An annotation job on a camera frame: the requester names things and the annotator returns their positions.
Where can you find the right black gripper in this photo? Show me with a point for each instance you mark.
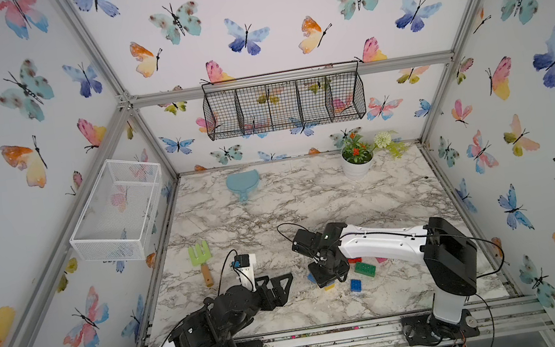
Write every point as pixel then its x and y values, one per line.
pixel 320 280

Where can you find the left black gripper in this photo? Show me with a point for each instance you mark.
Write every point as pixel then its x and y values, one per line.
pixel 278 300

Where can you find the blue small lego brick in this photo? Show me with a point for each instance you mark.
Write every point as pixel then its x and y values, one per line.
pixel 356 286
pixel 311 278

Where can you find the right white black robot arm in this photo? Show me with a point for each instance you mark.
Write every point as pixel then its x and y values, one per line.
pixel 448 255

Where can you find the red lego brick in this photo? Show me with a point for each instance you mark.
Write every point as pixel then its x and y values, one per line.
pixel 354 260

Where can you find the green lego brick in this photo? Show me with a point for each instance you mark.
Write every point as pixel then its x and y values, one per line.
pixel 365 269

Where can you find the potted plant white pot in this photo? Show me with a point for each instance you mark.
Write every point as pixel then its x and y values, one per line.
pixel 358 154

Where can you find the teal hand mirror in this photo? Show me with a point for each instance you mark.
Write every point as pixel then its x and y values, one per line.
pixel 243 184

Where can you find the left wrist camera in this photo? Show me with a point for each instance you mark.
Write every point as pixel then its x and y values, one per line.
pixel 243 266

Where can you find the aluminium front rail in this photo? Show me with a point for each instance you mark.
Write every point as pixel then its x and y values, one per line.
pixel 497 318

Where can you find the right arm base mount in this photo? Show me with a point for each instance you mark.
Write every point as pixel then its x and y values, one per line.
pixel 426 330

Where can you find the white mesh wall basket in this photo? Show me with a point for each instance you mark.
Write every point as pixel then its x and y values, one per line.
pixel 117 220

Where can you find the black wire wall basket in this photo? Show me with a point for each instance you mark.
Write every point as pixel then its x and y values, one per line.
pixel 288 100

